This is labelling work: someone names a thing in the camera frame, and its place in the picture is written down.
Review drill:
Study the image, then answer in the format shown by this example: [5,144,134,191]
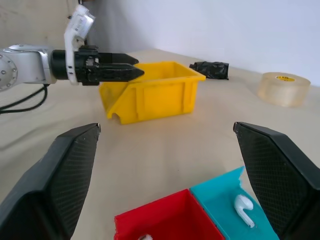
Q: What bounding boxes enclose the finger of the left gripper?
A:
[96,63,146,84]
[97,52,140,65]

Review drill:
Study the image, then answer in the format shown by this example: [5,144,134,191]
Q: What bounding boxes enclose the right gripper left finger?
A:
[0,122,102,240]

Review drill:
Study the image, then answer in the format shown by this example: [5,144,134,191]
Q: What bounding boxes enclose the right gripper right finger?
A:
[232,121,320,240]

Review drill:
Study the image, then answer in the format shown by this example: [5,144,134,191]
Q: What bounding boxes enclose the yellow plastic bin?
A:
[99,60,207,125]

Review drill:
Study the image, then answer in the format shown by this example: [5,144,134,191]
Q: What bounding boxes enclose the teal plastic tray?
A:
[189,165,280,240]

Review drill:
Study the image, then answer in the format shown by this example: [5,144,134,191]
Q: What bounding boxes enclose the clear tape roll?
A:
[256,71,312,108]

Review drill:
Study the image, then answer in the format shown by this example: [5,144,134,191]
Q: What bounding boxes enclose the black rolled plastic bag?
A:
[188,60,230,81]

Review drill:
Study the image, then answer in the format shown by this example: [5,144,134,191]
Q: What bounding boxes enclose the red plastic tray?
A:
[113,188,226,240]

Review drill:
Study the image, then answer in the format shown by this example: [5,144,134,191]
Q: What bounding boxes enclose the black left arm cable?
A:
[0,83,50,115]

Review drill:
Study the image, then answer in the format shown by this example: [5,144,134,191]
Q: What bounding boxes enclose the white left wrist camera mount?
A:
[63,4,97,87]

